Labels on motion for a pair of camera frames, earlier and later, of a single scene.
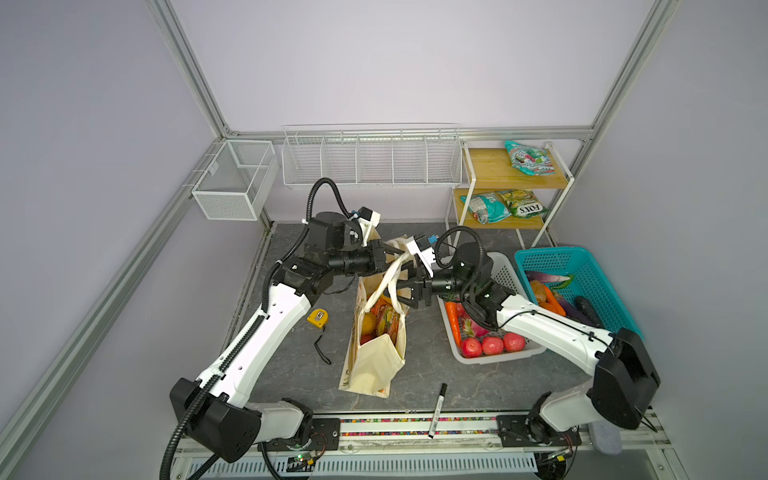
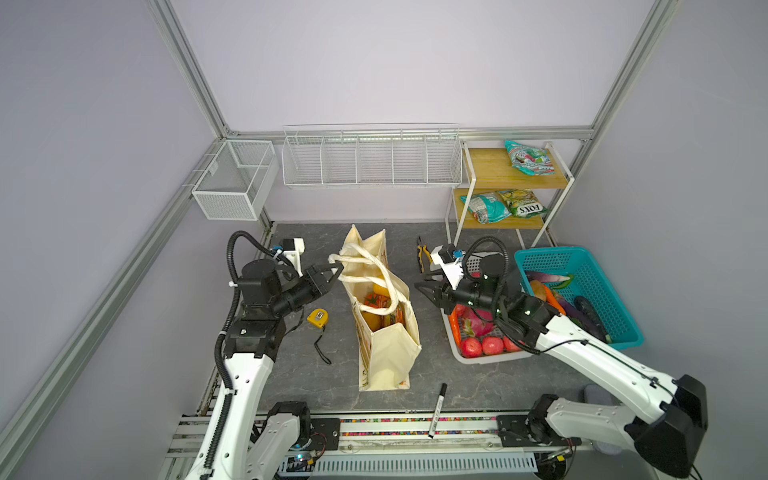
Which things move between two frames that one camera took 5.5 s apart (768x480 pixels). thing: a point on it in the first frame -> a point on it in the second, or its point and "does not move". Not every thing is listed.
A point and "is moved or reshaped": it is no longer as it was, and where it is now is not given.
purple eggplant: [572, 312] does not move
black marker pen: [437, 411] does not move
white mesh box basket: [237, 182] does not move
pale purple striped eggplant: [544, 277] does not move
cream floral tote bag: [372, 365] is moved or reshaped
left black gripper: [376, 250] -> [315, 280]
